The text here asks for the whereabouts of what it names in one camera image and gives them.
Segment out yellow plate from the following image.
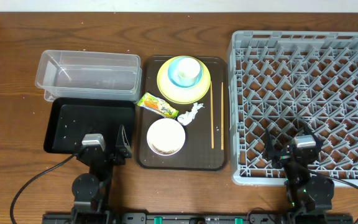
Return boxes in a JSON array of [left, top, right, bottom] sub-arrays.
[[157, 56, 211, 105]]

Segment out light blue bowl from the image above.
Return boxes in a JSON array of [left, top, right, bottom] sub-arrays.
[[168, 56, 202, 88]]

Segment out white tissue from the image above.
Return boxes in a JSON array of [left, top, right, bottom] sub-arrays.
[[177, 103, 203, 126]]

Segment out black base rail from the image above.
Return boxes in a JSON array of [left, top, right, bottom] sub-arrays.
[[42, 212, 354, 224]]

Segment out grey dishwasher rack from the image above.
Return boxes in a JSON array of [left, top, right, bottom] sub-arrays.
[[227, 30, 358, 185]]

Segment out black waste tray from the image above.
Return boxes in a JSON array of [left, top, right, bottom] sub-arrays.
[[44, 98, 135, 154]]

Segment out brown serving tray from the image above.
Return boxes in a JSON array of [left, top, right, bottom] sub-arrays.
[[135, 57, 230, 171]]

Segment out green orange snack wrapper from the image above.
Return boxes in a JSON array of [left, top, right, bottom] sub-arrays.
[[137, 92, 178, 119]]

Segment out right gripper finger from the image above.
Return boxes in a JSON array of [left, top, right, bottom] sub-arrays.
[[263, 129, 279, 159], [300, 122, 322, 145]]

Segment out cream white cup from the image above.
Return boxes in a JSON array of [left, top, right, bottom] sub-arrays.
[[177, 57, 201, 87]]

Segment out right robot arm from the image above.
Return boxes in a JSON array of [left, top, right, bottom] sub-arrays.
[[263, 125, 334, 223]]

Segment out white bowl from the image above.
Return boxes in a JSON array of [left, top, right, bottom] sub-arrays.
[[146, 118, 186, 156]]

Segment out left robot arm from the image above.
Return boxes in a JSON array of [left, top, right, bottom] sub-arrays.
[[71, 125, 132, 224]]

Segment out clear plastic bin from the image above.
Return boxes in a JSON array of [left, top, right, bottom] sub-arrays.
[[35, 50, 142, 102]]

